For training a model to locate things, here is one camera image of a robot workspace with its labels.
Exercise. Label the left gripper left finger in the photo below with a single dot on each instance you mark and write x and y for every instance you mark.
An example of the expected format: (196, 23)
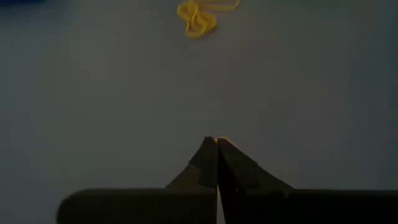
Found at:
(196, 196)

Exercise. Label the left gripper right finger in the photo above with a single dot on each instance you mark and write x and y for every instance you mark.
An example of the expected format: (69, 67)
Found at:
(248, 193)

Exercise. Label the yellow rubber band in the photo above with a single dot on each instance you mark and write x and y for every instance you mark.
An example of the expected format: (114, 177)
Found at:
(199, 29)
(231, 7)

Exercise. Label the blue plastic basket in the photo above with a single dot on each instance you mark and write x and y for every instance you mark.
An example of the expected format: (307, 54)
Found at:
(18, 2)

